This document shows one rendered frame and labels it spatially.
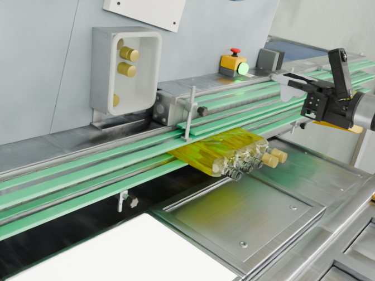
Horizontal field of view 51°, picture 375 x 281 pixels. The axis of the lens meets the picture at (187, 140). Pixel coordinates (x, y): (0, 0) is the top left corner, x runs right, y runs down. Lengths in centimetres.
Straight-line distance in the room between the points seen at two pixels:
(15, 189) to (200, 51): 82
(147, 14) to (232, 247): 68
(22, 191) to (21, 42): 34
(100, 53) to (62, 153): 28
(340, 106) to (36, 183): 70
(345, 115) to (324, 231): 41
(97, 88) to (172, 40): 33
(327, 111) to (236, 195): 45
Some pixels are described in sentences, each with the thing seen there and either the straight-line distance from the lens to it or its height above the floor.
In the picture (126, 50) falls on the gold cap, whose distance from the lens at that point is 113.
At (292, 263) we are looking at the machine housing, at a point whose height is 137.
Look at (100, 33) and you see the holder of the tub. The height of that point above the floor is 78.
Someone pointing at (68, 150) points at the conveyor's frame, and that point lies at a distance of 102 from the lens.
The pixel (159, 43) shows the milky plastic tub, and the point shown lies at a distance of 114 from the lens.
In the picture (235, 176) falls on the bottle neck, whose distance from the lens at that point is 111.
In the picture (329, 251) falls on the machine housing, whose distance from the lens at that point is 121.
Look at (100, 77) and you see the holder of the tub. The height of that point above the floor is 79.
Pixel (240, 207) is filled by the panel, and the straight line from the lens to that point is 122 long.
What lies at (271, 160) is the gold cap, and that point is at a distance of 124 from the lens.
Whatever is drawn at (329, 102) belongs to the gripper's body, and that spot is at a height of 132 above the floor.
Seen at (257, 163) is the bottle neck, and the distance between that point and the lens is 120.
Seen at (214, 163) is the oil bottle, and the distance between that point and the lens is 112.
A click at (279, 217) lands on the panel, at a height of 125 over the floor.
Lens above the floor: 162
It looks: 34 degrees down
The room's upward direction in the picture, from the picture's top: 116 degrees clockwise
